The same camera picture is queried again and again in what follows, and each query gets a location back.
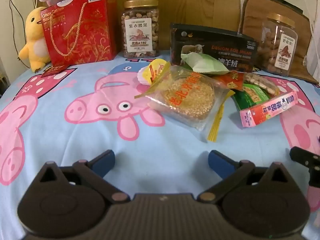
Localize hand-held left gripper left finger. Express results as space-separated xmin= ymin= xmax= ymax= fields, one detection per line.
xmin=37 ymin=149 xmax=130 ymax=203

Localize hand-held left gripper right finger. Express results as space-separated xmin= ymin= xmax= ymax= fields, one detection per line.
xmin=197 ymin=150 xmax=292 ymax=203

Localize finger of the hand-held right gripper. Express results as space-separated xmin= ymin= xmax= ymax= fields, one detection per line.
xmin=289 ymin=146 xmax=320 ymax=188

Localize pink candy box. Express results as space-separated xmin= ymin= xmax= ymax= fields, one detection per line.
xmin=239 ymin=90 xmax=298 ymax=128

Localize clear sesame cake packet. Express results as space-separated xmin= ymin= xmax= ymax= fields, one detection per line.
xmin=134 ymin=65 xmax=235 ymax=143

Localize dark green snack packet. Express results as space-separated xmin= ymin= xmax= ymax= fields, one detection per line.
xmin=231 ymin=84 xmax=270 ymax=110

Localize red snack packet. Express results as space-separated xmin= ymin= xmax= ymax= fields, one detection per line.
xmin=215 ymin=70 xmax=244 ymax=90

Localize clear nut bar packet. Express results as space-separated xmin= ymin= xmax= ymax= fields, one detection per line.
xmin=244 ymin=73 xmax=280 ymax=96

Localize pale green snack packet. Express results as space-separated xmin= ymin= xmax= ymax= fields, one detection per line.
xmin=180 ymin=52 xmax=234 ymax=75

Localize yellow white snack packet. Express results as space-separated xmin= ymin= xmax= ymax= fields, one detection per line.
xmin=137 ymin=58 xmax=170 ymax=85

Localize black cardboard box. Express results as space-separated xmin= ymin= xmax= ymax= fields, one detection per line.
xmin=170 ymin=23 xmax=259 ymax=73

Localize printed blanket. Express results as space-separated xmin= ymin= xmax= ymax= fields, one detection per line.
xmin=0 ymin=49 xmax=320 ymax=240

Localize small red paper tag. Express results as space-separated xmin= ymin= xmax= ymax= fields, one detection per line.
xmin=41 ymin=65 xmax=68 ymax=78

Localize pecan jar with gold lid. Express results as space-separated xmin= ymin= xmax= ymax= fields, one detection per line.
xmin=257 ymin=13 xmax=299 ymax=77

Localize red gift bag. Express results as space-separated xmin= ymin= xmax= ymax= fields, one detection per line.
xmin=40 ymin=0 xmax=118 ymax=67

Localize cashew jar with gold lid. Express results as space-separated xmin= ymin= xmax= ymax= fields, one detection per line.
xmin=121 ymin=0 xmax=160 ymax=58

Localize brown seat cushion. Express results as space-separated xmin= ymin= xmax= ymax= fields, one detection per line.
xmin=241 ymin=0 xmax=319 ymax=84

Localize yellow duck plush toy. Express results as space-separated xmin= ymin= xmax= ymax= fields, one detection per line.
xmin=18 ymin=0 xmax=52 ymax=73

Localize brown cardboard sheet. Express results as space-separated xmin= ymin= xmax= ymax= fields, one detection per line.
xmin=31 ymin=0 xmax=242 ymax=55

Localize black wall cable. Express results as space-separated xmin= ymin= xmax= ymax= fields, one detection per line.
xmin=7 ymin=0 xmax=32 ymax=69

